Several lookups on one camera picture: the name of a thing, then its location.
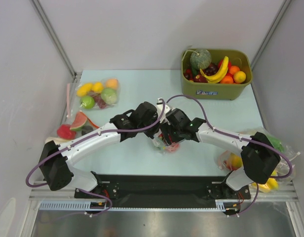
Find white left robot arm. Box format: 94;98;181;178
38;99;169;198

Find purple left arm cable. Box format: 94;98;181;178
25;98;165;217

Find blue zip top bag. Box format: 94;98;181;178
152;135;176;153

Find dark purple grapes in bin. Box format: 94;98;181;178
204;63;218;76

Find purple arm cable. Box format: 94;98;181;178
166;94;296;218
25;98;165;217

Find bag with green lettuce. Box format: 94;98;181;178
239;127;301;161

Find pink zip bag yellow fruit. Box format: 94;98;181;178
217;151;279;193

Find pink zip bag with fruit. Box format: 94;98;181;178
66;78;120;118

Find dark red apple in bin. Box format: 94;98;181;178
193;74;208;83

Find watermelon slice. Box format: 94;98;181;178
70;111;99;131

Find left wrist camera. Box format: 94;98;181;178
155;98;172;124

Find green apple in bag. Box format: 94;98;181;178
80;95;95;109

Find orange fruit in bin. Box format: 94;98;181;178
228;65;240;75
220;75;234;84

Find olive green plastic bin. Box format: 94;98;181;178
181;48;253;100

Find yellow lemon from bag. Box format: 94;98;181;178
233;71;246;84

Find white radish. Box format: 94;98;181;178
45;137;68;145

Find red apple from bag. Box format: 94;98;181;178
165;144;180;153

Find green netted melon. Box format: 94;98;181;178
190;49;212;70

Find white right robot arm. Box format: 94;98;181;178
162;106;281;198

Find red bell pepper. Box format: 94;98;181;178
57;124;76;140

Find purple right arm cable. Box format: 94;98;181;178
166;94;296;218

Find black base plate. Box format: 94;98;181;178
74;175;251;209

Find yellow banana bunch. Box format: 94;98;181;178
200;56;229;83

